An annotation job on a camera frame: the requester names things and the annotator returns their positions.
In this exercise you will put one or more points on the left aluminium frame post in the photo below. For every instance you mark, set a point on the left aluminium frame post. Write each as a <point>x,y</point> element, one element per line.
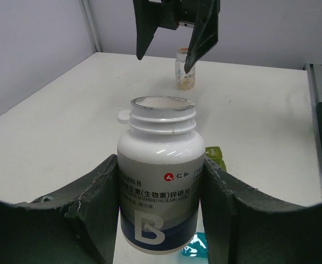
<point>91,24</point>

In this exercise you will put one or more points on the aluminium mounting rail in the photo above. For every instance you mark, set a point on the aluminium mounting rail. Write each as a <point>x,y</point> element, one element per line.
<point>319,123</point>

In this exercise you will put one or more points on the white pill bottle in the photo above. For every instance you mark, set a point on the white pill bottle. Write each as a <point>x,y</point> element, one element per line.
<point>160,162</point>

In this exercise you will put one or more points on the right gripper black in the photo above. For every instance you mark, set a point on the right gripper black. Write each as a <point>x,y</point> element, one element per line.
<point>202,16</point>

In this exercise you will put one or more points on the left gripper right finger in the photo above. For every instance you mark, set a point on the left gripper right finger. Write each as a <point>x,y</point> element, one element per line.
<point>245,225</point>

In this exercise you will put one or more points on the clear small pill bottle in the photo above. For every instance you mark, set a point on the clear small pill bottle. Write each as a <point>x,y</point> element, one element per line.
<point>184,81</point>

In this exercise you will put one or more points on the white bottle cap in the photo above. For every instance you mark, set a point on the white bottle cap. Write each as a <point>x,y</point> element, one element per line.
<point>124,116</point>

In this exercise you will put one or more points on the weekly pill organizer strip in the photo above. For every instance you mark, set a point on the weekly pill organizer strip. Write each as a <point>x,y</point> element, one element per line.
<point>198,246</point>

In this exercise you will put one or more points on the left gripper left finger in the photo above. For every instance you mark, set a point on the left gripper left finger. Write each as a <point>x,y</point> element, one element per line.
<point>74,224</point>

